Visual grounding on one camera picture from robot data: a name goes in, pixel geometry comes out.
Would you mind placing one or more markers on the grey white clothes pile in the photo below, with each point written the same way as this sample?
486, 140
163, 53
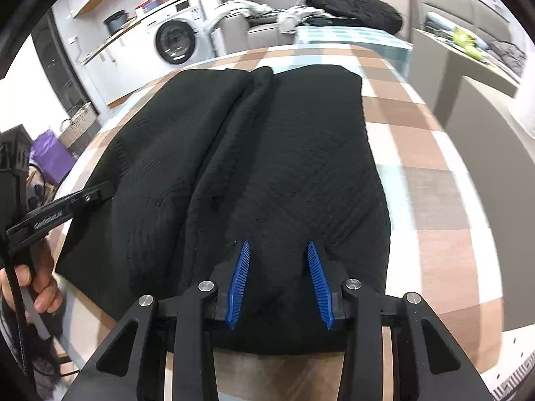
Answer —
286, 19

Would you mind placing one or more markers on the grey side cabinet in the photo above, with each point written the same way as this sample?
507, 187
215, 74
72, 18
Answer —
437, 70

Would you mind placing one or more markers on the black knit sweater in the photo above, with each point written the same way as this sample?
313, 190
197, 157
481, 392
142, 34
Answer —
221, 157

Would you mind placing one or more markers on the green toy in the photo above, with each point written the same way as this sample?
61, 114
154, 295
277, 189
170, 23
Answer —
467, 42

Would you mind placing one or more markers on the black jacket on sofa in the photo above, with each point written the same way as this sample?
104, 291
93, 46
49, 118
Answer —
376, 14

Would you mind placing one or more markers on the woven laundry basket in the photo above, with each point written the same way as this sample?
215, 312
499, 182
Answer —
77, 132

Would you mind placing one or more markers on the teal checkered cloth table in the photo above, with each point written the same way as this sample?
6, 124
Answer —
397, 51

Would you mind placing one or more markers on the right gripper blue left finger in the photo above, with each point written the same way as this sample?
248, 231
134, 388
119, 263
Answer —
237, 286

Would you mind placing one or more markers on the checkered tablecloth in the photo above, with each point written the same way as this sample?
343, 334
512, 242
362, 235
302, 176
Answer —
441, 244

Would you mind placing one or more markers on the grey sofa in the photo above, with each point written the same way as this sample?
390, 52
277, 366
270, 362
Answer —
240, 33

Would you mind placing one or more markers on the purple bag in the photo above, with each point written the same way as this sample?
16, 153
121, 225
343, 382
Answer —
50, 155

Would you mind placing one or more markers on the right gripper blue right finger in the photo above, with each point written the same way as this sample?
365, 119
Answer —
320, 285

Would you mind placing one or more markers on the white washing machine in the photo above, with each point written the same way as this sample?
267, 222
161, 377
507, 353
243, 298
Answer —
175, 35

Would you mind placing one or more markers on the black cooking pot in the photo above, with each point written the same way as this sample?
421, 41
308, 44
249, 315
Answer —
115, 21

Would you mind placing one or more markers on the person left hand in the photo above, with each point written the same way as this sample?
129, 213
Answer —
49, 299

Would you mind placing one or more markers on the blue pillow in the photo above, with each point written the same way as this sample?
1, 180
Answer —
438, 24

